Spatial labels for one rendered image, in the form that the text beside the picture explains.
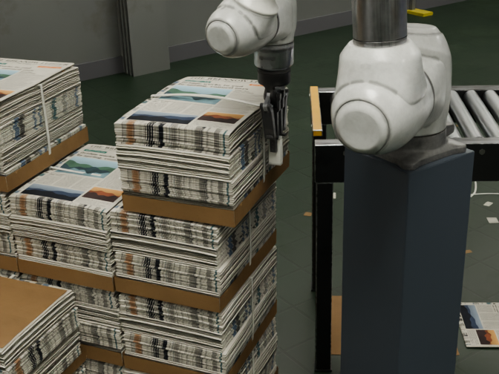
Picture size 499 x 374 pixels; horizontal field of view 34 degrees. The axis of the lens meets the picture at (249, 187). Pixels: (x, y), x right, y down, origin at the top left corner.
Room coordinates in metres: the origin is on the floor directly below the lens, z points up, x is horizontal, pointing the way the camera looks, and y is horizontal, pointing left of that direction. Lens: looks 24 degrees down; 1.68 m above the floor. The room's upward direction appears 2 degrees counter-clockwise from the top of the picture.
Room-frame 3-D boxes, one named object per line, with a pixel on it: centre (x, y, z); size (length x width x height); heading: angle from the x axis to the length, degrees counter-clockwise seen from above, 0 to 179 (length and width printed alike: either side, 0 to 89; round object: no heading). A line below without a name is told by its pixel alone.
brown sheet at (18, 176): (2.10, 0.66, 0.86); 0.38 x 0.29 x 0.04; 157
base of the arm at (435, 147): (1.68, -0.37, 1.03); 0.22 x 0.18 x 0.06; 124
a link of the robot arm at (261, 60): (1.79, -0.06, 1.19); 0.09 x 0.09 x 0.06
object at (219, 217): (1.77, 0.14, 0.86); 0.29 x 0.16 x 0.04; 67
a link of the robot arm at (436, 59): (1.66, -0.35, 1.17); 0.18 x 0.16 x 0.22; 152
